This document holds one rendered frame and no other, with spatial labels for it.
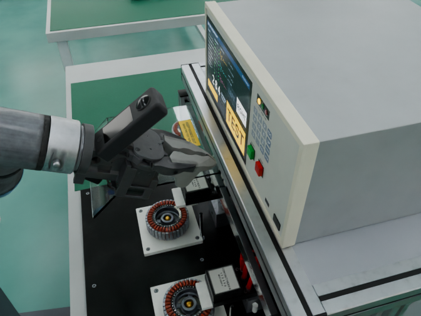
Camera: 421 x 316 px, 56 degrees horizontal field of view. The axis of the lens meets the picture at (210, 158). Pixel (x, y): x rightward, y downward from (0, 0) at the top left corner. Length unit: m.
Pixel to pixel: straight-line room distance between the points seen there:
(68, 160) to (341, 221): 0.40
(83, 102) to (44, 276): 0.85
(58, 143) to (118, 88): 1.11
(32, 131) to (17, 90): 2.75
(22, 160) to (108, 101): 1.05
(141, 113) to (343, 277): 0.36
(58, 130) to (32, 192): 1.86
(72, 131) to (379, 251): 0.47
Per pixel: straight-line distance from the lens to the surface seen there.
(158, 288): 0.96
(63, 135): 0.54
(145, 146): 0.57
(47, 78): 3.34
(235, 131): 0.72
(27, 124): 0.54
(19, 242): 2.18
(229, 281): 0.86
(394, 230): 0.69
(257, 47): 0.66
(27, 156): 0.54
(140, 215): 1.08
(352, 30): 0.75
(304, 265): 0.60
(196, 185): 0.95
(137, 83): 1.66
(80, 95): 1.63
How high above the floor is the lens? 1.61
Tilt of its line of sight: 43 degrees down
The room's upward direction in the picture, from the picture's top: straight up
